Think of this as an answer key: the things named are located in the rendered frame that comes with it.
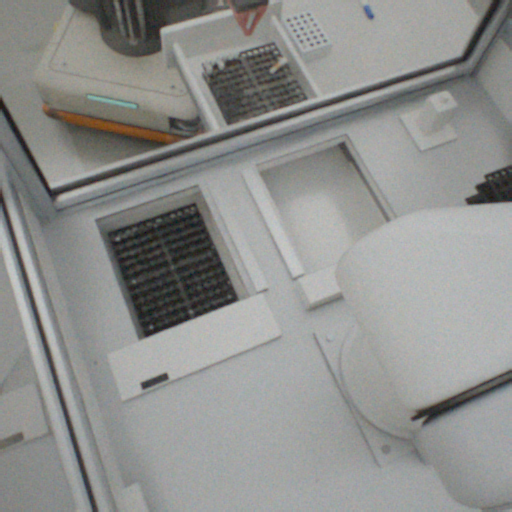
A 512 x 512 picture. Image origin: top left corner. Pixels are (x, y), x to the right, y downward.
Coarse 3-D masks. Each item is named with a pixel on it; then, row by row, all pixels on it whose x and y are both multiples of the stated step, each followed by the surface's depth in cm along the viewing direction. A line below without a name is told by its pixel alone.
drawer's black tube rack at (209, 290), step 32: (160, 224) 103; (192, 224) 108; (128, 256) 101; (160, 256) 104; (192, 256) 104; (128, 288) 98; (160, 288) 101; (192, 288) 99; (224, 288) 99; (160, 320) 99
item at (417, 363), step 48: (384, 240) 37; (432, 240) 37; (480, 240) 36; (384, 288) 37; (432, 288) 36; (480, 288) 35; (336, 336) 91; (384, 336) 37; (432, 336) 35; (480, 336) 34; (384, 384) 73; (432, 384) 35; (480, 384) 34; (384, 432) 84; (432, 432) 36; (480, 432) 33; (480, 480) 33
